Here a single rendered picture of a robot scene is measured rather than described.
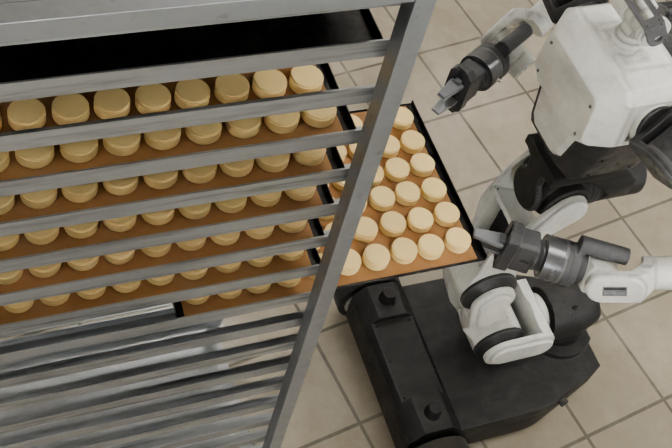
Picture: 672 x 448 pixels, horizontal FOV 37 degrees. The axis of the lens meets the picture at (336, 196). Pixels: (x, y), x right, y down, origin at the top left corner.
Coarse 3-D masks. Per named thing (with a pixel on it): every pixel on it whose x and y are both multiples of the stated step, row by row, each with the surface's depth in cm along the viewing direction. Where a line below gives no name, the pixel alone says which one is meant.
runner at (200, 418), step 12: (276, 396) 218; (216, 408) 214; (228, 408) 214; (240, 408) 215; (252, 408) 213; (264, 408) 215; (168, 420) 210; (180, 420) 211; (192, 420) 208; (204, 420) 210; (216, 420) 212; (120, 432) 207; (132, 432) 207; (144, 432) 205; (156, 432) 207; (168, 432) 209; (60, 444) 203; (72, 444) 204; (84, 444) 204; (96, 444) 202; (108, 444) 204
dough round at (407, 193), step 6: (396, 186) 198; (402, 186) 198; (408, 186) 198; (414, 186) 198; (396, 192) 197; (402, 192) 197; (408, 192) 197; (414, 192) 197; (396, 198) 197; (402, 198) 196; (408, 198) 196; (414, 198) 196; (402, 204) 197; (408, 204) 197; (414, 204) 198
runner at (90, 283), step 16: (304, 240) 163; (320, 240) 165; (208, 256) 158; (224, 256) 159; (240, 256) 161; (256, 256) 162; (128, 272) 154; (144, 272) 155; (160, 272) 157; (176, 272) 158; (32, 288) 149; (48, 288) 150; (64, 288) 152; (80, 288) 153; (0, 304) 150
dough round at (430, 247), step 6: (426, 234) 192; (432, 234) 192; (420, 240) 191; (426, 240) 191; (432, 240) 191; (438, 240) 191; (420, 246) 190; (426, 246) 190; (432, 246) 190; (438, 246) 190; (420, 252) 190; (426, 252) 189; (432, 252) 189; (438, 252) 190; (426, 258) 190; (432, 258) 190
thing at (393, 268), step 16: (384, 160) 203; (384, 176) 201; (416, 176) 202; (432, 176) 203; (336, 192) 196; (368, 208) 195; (400, 208) 197; (432, 208) 198; (432, 224) 196; (384, 240) 192; (416, 240) 193; (416, 256) 191; (448, 256) 192; (464, 256) 193; (368, 272) 187; (384, 272) 187; (400, 272) 188; (272, 288) 181; (288, 288) 181; (304, 288) 182; (208, 304) 176; (224, 304) 177; (240, 304) 178
